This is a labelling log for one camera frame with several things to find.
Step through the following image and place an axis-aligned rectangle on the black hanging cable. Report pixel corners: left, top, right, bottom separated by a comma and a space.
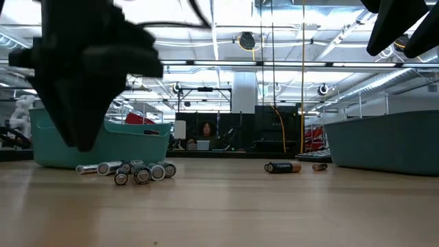
259, 0, 264, 107
271, 0, 276, 108

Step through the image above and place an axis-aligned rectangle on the silver spiral air duct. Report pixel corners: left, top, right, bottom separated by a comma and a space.
337, 67, 439, 101

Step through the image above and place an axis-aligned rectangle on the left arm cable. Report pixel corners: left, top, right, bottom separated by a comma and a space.
137, 0, 213, 30

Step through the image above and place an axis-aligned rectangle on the red tray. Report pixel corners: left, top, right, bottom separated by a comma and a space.
123, 113, 156, 126

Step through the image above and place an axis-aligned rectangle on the curved yellow cable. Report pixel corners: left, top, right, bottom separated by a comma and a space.
270, 105, 287, 154

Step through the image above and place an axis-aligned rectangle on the large black copper battery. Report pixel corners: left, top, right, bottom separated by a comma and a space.
263, 161, 302, 175

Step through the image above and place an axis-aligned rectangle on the white square column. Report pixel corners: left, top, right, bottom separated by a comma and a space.
231, 71, 259, 115

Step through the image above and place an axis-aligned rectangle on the black gantry frame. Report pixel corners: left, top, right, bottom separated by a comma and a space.
176, 86, 233, 113

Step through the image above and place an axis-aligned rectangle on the red storage bin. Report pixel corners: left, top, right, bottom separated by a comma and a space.
304, 137, 324, 152
308, 126, 325, 140

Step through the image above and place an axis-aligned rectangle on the tall black cabinet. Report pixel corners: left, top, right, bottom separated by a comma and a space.
254, 105, 300, 154

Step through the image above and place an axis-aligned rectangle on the blue-grey plastic bin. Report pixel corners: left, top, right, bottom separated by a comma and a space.
323, 109, 439, 178

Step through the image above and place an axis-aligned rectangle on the black ceiling cable reel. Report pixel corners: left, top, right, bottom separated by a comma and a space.
393, 36, 410, 53
237, 31, 261, 61

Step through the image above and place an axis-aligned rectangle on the grey air duct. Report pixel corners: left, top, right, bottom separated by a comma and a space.
0, 32, 34, 51

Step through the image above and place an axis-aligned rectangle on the teal green plastic bin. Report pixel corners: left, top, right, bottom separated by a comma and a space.
29, 108, 173, 170

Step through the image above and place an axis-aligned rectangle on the black panel partition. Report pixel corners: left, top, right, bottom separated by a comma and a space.
175, 112, 257, 152

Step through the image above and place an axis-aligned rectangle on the person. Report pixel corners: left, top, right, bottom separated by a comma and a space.
187, 120, 220, 151

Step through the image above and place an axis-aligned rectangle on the black desk calculator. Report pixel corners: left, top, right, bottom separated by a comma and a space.
295, 148, 333, 164

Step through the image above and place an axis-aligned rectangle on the long ceiling light strip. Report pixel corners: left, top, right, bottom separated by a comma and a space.
0, 59, 439, 69

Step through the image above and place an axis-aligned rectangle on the black curved hose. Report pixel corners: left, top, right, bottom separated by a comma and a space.
0, 126, 32, 150

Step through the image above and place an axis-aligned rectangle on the yellow hanging cable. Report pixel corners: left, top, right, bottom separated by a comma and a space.
300, 0, 306, 155

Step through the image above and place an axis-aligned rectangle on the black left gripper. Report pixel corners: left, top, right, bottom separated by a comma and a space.
8, 32, 163, 152

